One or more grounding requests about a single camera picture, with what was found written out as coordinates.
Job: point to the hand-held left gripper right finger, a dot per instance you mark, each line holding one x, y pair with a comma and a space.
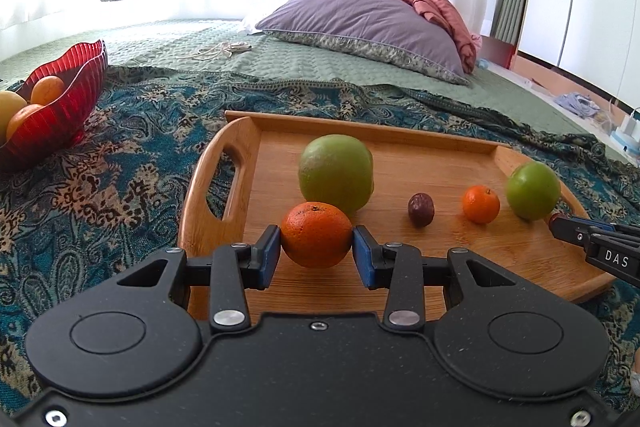
364, 257

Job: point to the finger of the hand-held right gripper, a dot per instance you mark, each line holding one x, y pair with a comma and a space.
570, 232

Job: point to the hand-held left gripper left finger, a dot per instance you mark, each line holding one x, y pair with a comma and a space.
270, 257

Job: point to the small tangerine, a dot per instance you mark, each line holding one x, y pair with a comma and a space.
316, 234
481, 204

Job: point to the small green apple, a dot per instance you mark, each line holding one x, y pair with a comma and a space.
532, 191

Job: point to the wooden serving tray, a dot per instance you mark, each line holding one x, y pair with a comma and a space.
440, 252

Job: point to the large green apple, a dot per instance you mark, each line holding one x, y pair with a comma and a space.
335, 172

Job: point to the red glass fruit bowl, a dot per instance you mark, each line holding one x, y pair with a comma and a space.
60, 117

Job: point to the large dull orange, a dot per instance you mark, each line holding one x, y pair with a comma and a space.
22, 119

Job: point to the pile of clothes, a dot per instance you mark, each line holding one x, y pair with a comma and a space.
577, 104

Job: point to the blue paisley blanket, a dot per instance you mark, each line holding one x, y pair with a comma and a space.
125, 187

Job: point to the green quilted bedspread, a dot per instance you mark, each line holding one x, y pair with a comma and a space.
200, 42

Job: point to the purple pillow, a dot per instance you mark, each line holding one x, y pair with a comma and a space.
365, 22

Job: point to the orange fruit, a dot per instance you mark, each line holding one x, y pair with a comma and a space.
47, 89

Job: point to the yellow fruit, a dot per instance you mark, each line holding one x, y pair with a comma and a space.
9, 112

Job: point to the reddish wooden bed frame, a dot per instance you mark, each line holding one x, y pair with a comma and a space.
497, 52

